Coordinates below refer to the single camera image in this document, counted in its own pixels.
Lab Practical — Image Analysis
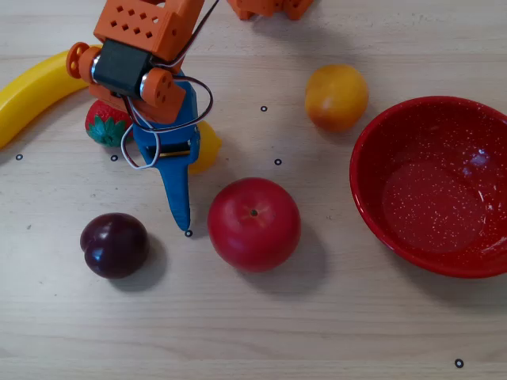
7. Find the blue gripper body with motor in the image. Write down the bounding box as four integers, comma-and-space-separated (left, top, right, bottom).
132, 72, 200, 138

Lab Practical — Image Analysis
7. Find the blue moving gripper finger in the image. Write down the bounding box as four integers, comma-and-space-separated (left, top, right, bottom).
133, 128, 201, 233

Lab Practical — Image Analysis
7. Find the yellow plastic lemon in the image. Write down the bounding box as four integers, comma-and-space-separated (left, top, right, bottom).
188, 120, 223, 176

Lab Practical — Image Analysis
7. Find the orange robot base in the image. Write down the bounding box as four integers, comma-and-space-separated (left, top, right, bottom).
225, 0, 317, 21

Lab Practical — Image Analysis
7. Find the red speckled enamel bowl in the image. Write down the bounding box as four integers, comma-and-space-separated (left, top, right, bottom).
349, 95, 507, 279

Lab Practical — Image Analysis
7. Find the dark purple plastic plum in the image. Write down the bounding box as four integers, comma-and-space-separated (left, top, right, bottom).
79, 212, 151, 279

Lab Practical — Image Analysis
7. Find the red plastic apple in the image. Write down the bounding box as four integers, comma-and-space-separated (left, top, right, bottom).
207, 177, 302, 273

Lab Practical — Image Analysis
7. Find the red plastic strawberry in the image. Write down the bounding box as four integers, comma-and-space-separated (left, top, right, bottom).
84, 99, 134, 148

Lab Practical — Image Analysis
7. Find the orange plastic peach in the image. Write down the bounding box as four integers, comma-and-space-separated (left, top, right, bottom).
303, 63, 370, 133

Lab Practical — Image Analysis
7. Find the yellow plastic banana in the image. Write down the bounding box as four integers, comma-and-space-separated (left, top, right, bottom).
0, 45, 102, 150

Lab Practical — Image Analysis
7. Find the white red black servo wire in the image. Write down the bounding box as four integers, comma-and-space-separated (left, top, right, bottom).
120, 0, 221, 170

